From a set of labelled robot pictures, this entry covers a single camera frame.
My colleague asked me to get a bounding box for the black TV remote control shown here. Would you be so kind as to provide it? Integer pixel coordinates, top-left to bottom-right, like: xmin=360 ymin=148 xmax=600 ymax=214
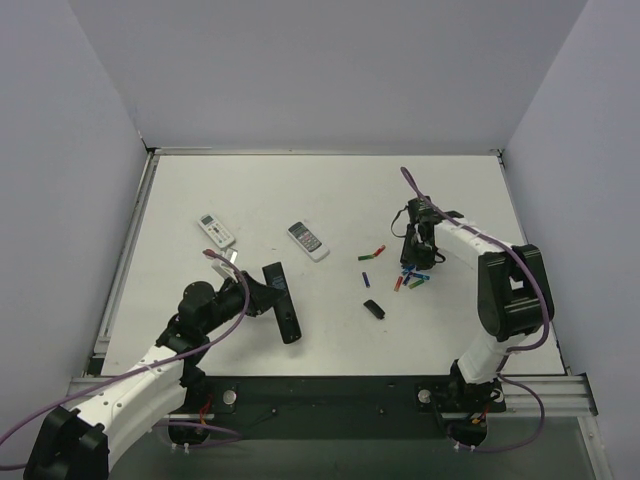
xmin=262 ymin=262 xmax=302 ymax=344

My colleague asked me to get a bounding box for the black battery cover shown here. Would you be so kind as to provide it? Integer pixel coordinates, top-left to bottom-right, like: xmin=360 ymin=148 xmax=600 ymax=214
xmin=363 ymin=299 xmax=386 ymax=320

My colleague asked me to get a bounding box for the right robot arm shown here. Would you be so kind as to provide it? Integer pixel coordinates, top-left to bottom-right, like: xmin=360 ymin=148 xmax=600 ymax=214
xmin=400 ymin=198 xmax=555 ymax=402

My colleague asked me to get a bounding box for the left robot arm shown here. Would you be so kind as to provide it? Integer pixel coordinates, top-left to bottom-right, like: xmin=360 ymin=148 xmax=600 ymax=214
xmin=23 ymin=272 xmax=288 ymax=479

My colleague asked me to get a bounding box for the white grey AC remote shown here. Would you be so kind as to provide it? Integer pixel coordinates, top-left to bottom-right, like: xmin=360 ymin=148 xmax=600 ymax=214
xmin=287 ymin=222 xmax=330 ymax=263

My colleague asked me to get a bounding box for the white remote green screen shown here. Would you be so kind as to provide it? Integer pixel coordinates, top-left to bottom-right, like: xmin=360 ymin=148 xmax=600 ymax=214
xmin=198 ymin=214 xmax=236 ymax=250

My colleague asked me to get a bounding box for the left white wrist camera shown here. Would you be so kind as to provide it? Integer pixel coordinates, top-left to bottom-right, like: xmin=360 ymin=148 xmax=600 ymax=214
xmin=203 ymin=248 xmax=238 ymax=279

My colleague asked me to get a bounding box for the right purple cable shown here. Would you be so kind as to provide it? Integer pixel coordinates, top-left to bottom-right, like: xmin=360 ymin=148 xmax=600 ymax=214
xmin=399 ymin=166 xmax=551 ymax=451

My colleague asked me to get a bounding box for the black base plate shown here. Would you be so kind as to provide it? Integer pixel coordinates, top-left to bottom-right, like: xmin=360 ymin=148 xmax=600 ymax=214
xmin=168 ymin=375 xmax=506 ymax=446

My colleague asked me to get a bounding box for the aluminium frame rail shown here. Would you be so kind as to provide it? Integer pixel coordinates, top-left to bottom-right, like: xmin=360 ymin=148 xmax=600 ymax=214
xmin=502 ymin=374 xmax=599 ymax=417

